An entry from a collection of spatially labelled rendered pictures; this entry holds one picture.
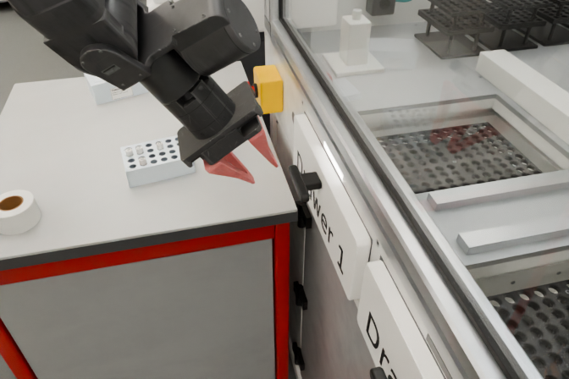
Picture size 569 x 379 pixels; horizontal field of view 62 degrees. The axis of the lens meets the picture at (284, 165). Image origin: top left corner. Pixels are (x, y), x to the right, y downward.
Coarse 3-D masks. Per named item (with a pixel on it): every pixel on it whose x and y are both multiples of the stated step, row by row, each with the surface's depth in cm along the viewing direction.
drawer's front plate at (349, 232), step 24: (312, 144) 69; (312, 168) 68; (312, 192) 71; (336, 192) 60; (336, 216) 60; (336, 240) 62; (360, 240) 54; (336, 264) 63; (360, 264) 56; (360, 288) 59
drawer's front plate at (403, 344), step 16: (368, 272) 51; (384, 272) 50; (368, 288) 52; (384, 288) 48; (368, 304) 52; (384, 304) 47; (400, 304) 47; (384, 320) 48; (400, 320) 45; (384, 336) 49; (400, 336) 45; (416, 336) 44; (384, 352) 49; (400, 352) 45; (416, 352) 43; (384, 368) 50; (400, 368) 46; (416, 368) 42; (432, 368) 41
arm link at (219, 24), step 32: (192, 0) 41; (224, 0) 41; (160, 32) 42; (192, 32) 41; (224, 32) 41; (256, 32) 45; (96, 64) 40; (128, 64) 40; (192, 64) 43; (224, 64) 44
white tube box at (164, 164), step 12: (144, 144) 91; (168, 144) 91; (132, 156) 88; (144, 156) 88; (156, 156) 88; (168, 156) 88; (132, 168) 85; (144, 168) 86; (156, 168) 87; (168, 168) 88; (180, 168) 89; (192, 168) 90; (132, 180) 86; (144, 180) 87; (156, 180) 88
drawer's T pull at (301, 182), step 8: (296, 168) 67; (296, 176) 65; (304, 176) 65; (312, 176) 65; (296, 184) 64; (304, 184) 64; (312, 184) 64; (320, 184) 64; (304, 192) 63; (304, 200) 62
